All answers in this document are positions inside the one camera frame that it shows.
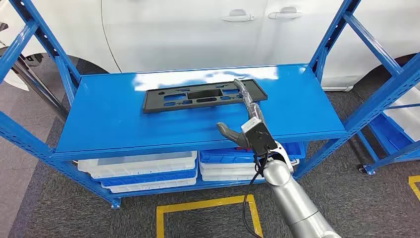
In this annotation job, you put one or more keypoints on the large blue plastic bin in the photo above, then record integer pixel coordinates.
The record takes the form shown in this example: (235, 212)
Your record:
(390, 134)

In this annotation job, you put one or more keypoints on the dark metal stand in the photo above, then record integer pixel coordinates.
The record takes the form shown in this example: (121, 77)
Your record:
(42, 88)

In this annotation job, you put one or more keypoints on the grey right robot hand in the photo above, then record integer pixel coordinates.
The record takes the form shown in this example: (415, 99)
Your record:
(229, 132)

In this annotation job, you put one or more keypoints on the shallow blue plastic tray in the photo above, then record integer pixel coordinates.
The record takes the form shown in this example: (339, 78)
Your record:
(147, 179)

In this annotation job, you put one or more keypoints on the blue steel shelf rack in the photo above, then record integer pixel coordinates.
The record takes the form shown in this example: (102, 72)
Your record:
(115, 124)

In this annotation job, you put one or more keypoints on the white car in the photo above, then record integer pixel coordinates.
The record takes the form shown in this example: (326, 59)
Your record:
(180, 33)

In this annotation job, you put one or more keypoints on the black plastic plate bracket part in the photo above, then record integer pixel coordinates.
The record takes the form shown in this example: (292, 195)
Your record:
(154, 101)

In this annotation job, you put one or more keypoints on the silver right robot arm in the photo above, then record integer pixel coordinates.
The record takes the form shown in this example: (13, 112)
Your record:
(288, 193)

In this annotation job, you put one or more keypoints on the blue wheeled shelf rack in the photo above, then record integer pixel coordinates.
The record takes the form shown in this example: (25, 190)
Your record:
(370, 154)

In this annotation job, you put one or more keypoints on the yellow floor tape square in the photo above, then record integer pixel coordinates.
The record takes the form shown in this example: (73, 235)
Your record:
(414, 179)
(203, 204)

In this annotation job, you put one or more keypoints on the large white plastic bin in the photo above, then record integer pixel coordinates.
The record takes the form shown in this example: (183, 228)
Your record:
(407, 115)

